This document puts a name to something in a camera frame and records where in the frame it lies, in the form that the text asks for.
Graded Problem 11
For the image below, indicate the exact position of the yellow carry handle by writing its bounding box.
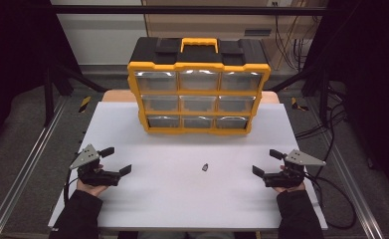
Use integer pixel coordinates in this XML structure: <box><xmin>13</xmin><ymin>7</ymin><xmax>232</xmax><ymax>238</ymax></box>
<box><xmin>180</xmin><ymin>37</ymin><xmax>220</xmax><ymax>54</ymax></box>

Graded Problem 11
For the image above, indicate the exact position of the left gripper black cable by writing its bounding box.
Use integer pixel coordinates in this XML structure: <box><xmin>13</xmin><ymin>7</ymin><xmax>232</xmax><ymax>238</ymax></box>
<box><xmin>63</xmin><ymin>168</ymin><xmax>81</xmax><ymax>205</ymax></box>

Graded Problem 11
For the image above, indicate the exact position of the black curtain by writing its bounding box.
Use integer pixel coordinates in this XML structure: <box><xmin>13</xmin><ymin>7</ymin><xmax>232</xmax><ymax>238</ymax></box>
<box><xmin>0</xmin><ymin>0</ymin><xmax>81</xmax><ymax>150</ymax></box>
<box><xmin>309</xmin><ymin>0</ymin><xmax>389</xmax><ymax>200</ymax></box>

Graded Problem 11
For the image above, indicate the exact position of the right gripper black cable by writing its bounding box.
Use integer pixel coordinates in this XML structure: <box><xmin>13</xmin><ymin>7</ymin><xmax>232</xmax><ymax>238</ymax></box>
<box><xmin>300</xmin><ymin>172</ymin><xmax>357</xmax><ymax>230</ymax></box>

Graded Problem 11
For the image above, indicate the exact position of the yellow black organizer cabinet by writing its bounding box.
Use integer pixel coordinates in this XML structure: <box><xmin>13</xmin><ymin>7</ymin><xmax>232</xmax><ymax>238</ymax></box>
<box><xmin>126</xmin><ymin>37</ymin><xmax>272</xmax><ymax>136</ymax></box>

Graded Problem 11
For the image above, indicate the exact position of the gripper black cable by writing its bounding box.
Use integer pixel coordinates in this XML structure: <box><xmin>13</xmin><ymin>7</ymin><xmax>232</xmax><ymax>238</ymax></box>
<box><xmin>63</xmin><ymin>168</ymin><xmax>81</xmax><ymax>205</ymax></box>
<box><xmin>300</xmin><ymin>172</ymin><xmax>357</xmax><ymax>230</ymax></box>

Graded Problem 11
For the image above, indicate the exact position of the left yellow clamp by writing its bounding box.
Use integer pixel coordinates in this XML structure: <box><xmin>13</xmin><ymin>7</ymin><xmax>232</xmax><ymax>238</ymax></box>
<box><xmin>78</xmin><ymin>96</ymin><xmax>93</xmax><ymax>114</ymax></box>

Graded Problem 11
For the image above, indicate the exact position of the clear plastic drawer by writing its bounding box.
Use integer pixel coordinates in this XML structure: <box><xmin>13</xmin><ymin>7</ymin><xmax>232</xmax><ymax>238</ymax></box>
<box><xmin>135</xmin><ymin>71</ymin><xmax>178</xmax><ymax>93</ymax></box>

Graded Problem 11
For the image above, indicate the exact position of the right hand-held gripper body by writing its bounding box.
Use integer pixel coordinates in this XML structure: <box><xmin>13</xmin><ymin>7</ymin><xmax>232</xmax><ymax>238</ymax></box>
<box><xmin>263</xmin><ymin>148</ymin><xmax>327</xmax><ymax>189</ymax></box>

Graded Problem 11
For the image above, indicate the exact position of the yellow clamp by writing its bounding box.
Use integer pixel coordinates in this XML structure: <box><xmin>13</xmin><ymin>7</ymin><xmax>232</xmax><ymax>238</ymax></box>
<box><xmin>78</xmin><ymin>96</ymin><xmax>93</xmax><ymax>114</ymax></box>
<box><xmin>291</xmin><ymin>97</ymin><xmax>309</xmax><ymax>113</ymax></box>

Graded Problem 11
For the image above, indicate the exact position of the bundle of hanging cables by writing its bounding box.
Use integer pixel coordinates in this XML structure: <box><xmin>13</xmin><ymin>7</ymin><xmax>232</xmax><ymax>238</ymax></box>
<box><xmin>274</xmin><ymin>14</ymin><xmax>304</xmax><ymax>71</ymax></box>

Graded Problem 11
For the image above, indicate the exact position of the black horizontal bar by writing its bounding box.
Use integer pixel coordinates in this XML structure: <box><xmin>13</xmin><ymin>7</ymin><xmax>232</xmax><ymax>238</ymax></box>
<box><xmin>51</xmin><ymin>4</ymin><xmax>329</xmax><ymax>16</ymax></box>

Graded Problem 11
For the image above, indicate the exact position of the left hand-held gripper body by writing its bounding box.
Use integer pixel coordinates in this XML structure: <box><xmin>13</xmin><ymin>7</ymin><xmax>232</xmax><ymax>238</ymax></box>
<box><xmin>69</xmin><ymin>143</ymin><xmax>121</xmax><ymax>187</ymax></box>

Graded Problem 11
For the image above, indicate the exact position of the bundle of floor cables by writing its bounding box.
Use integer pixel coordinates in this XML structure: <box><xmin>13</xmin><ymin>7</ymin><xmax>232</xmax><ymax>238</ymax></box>
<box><xmin>294</xmin><ymin>83</ymin><xmax>349</xmax><ymax>140</ymax></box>

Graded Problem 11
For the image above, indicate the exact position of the person's right hand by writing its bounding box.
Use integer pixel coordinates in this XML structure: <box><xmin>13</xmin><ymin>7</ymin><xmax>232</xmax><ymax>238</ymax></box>
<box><xmin>273</xmin><ymin>181</ymin><xmax>306</xmax><ymax>194</ymax></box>

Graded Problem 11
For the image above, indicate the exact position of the person's left hand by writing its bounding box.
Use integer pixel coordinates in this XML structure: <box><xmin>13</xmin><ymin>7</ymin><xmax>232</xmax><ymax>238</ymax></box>
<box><xmin>77</xmin><ymin>180</ymin><xmax>109</xmax><ymax>197</ymax></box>

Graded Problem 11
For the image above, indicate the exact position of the group of clear drawers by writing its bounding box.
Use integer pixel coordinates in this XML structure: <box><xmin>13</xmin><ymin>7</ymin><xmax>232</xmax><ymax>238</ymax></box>
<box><xmin>141</xmin><ymin>70</ymin><xmax>263</xmax><ymax>130</ymax></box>

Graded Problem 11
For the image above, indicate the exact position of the black metal stand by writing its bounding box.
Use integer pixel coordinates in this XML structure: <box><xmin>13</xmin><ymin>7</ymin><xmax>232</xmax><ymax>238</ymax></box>
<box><xmin>268</xmin><ymin>63</ymin><xmax>332</xmax><ymax>124</ymax></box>
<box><xmin>43</xmin><ymin>63</ymin><xmax>107</xmax><ymax>127</ymax></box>

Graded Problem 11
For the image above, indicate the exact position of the right yellow clamp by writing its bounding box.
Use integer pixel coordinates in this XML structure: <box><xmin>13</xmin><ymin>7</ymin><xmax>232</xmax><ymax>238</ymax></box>
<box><xmin>291</xmin><ymin>97</ymin><xmax>309</xmax><ymax>113</ymax></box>

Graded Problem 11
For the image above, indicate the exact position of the aluminium rail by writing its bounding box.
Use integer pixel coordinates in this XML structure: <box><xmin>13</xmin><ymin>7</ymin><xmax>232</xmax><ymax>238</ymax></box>
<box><xmin>0</xmin><ymin>98</ymin><xmax>69</xmax><ymax>239</ymax></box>
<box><xmin>305</xmin><ymin>99</ymin><xmax>385</xmax><ymax>239</ymax></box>

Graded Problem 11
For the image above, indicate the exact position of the wooden table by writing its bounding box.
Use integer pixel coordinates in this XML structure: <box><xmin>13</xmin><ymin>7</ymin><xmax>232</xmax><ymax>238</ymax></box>
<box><xmin>101</xmin><ymin>89</ymin><xmax>281</xmax><ymax>105</ymax></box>

